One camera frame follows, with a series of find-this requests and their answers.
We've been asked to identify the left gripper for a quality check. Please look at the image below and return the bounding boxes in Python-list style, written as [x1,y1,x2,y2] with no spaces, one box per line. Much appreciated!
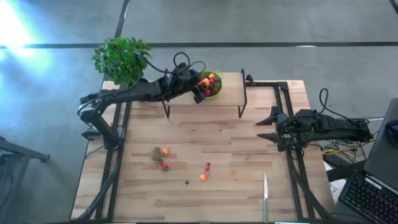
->
[169,62,206,105]

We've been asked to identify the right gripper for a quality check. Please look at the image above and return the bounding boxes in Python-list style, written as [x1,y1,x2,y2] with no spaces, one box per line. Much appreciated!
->
[255,105,295,153]

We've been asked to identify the knife with green handle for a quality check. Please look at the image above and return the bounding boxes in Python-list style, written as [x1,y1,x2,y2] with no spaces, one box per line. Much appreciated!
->
[262,172,269,224]

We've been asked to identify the brown-green kiwi fruit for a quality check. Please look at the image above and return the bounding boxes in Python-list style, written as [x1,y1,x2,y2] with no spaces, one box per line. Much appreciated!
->
[150,146,163,162]

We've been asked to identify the green colander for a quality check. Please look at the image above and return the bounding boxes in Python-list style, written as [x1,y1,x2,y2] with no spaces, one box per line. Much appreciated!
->
[200,70,224,100]

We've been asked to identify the wooden shelf riser black legs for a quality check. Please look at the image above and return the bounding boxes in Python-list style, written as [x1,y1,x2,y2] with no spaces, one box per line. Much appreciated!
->
[161,68,249,119]

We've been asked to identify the green potted plant black pot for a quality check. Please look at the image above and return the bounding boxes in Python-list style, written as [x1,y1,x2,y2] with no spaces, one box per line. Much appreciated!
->
[91,36,153,103]

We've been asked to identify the white paper sheet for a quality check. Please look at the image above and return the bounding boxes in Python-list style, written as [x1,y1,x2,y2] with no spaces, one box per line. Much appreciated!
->
[323,161,345,195]

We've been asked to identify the grey laptop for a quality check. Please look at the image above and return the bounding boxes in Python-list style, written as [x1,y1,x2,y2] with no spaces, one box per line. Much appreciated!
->
[363,98,398,192]

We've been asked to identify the backlit black keyboard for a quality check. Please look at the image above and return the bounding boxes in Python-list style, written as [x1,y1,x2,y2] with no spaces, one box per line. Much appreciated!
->
[338,172,398,224]

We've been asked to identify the dark side table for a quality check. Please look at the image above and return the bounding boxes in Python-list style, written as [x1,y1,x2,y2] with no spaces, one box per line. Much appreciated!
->
[0,135,51,224]

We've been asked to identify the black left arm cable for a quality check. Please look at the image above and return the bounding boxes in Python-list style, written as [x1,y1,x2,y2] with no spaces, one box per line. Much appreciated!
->
[136,52,206,76]

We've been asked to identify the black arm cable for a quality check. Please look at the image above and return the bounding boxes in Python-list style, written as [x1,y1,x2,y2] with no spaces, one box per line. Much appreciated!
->
[319,88,373,125]
[136,52,206,76]

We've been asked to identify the black metal rig frame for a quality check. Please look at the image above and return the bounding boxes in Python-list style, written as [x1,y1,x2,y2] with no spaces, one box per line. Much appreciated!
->
[70,80,335,223]

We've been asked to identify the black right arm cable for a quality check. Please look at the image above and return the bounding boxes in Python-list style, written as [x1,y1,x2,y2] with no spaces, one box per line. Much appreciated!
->
[319,88,373,125]

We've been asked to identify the yellow floor cable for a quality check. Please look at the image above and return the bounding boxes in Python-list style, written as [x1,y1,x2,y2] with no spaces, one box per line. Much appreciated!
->
[322,138,377,156]

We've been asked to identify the white floor cable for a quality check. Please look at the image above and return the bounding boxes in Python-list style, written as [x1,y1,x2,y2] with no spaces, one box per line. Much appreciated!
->
[351,116,385,124]

